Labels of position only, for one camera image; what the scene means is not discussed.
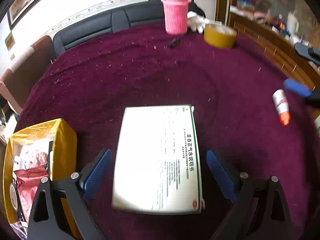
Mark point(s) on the white bottle orange cap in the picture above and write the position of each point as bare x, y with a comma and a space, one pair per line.
282, 106

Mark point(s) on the yellow tape roll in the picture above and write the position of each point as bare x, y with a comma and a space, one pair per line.
220, 36

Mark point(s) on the small black clip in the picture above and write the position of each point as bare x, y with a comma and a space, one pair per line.
174, 43

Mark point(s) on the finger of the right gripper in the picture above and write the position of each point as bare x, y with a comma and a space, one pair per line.
311, 97
310, 53

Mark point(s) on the brown armchair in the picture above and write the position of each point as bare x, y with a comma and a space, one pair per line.
18, 81

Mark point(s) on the pink knitted bottle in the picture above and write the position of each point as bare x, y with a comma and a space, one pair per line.
175, 16

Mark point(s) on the black leather sofa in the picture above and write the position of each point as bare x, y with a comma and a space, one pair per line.
110, 21

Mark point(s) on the small wall plaque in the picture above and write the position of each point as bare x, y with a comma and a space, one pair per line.
9, 41

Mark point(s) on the white medicine box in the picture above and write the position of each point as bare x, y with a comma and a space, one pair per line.
157, 169

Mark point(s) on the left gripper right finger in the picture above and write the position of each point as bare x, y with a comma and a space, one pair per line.
259, 207

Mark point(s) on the red foil packet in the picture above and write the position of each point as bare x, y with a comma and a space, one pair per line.
27, 185

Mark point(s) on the yellow tray box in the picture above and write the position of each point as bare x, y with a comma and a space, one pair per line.
28, 148

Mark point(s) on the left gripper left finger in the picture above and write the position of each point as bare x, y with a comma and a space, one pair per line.
48, 219

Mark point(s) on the white cloth glove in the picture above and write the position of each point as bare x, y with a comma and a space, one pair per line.
196, 22

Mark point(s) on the wooden cabinet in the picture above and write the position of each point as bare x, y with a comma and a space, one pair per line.
276, 48

